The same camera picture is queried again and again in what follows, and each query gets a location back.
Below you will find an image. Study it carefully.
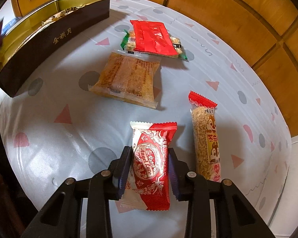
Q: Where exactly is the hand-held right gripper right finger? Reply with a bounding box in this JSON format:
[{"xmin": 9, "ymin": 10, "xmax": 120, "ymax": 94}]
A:
[{"xmin": 167, "ymin": 148, "xmax": 276, "ymax": 238}]

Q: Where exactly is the green-ended cracker packet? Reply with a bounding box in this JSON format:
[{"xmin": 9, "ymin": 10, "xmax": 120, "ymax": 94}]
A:
[{"xmin": 119, "ymin": 29, "xmax": 188, "ymax": 61}]

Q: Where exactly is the blue crate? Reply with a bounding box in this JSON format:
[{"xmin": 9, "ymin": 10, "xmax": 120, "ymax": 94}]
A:
[{"xmin": 1, "ymin": 17, "xmax": 21, "ymax": 34}]

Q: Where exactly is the gold metal tin box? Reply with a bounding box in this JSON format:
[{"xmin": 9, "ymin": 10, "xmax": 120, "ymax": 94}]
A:
[{"xmin": 0, "ymin": 0, "xmax": 110, "ymax": 98}]

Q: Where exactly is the clear brown cake packet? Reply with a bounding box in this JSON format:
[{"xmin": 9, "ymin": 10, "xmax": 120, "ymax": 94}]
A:
[{"xmin": 88, "ymin": 51, "xmax": 161, "ymax": 109}]

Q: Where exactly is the yellow clear snack packet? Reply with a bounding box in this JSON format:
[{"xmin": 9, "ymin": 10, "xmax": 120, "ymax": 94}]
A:
[{"xmin": 41, "ymin": 5, "xmax": 82, "ymax": 25}]

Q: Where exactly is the wooden wardrobe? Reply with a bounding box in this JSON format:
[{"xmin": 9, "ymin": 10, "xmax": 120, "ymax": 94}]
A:
[{"xmin": 10, "ymin": 0, "xmax": 298, "ymax": 138}]

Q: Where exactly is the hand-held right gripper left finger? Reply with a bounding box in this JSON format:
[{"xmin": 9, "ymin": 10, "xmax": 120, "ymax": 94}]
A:
[{"xmin": 20, "ymin": 146, "xmax": 133, "ymax": 238}]

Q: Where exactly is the plain red snack packet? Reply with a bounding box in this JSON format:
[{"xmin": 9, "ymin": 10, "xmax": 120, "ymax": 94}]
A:
[{"xmin": 130, "ymin": 19, "xmax": 179, "ymax": 56}]

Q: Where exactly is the red white patterned packet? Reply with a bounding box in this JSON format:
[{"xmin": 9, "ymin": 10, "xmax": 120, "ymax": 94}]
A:
[{"xmin": 115, "ymin": 121, "xmax": 178, "ymax": 211}]

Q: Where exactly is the red-ended sesame bar packet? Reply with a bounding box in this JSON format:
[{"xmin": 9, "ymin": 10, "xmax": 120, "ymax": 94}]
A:
[{"xmin": 188, "ymin": 91, "xmax": 221, "ymax": 182}]

